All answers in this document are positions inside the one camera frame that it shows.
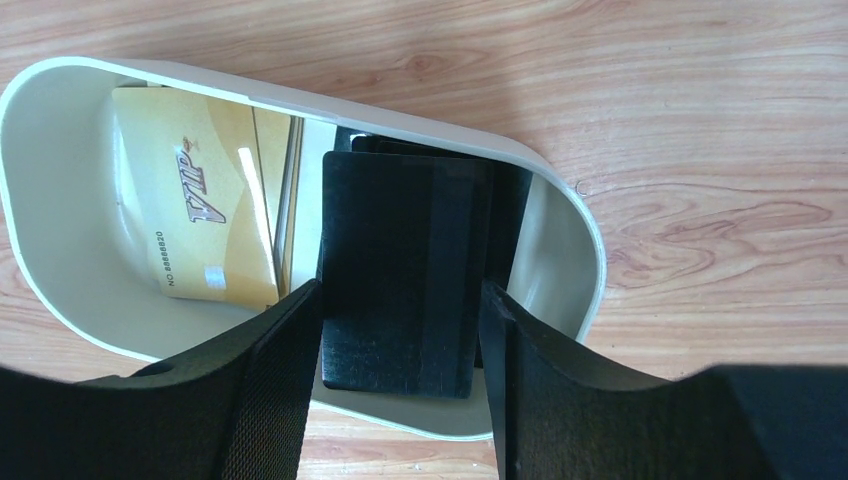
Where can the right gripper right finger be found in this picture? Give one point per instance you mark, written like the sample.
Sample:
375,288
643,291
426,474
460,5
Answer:
562,411

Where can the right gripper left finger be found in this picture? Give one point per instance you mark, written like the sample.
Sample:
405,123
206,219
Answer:
232,407

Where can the silver card with black stripe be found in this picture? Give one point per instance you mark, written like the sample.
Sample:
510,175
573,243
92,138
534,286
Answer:
403,253

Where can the gold credit card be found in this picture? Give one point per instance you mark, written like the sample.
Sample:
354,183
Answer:
208,175

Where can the black card in tray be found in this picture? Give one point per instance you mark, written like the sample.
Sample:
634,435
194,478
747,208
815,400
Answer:
509,195

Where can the gold card in tray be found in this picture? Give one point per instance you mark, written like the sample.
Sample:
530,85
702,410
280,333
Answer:
285,199

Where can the beige oval tray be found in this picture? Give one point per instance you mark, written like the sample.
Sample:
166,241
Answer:
67,199

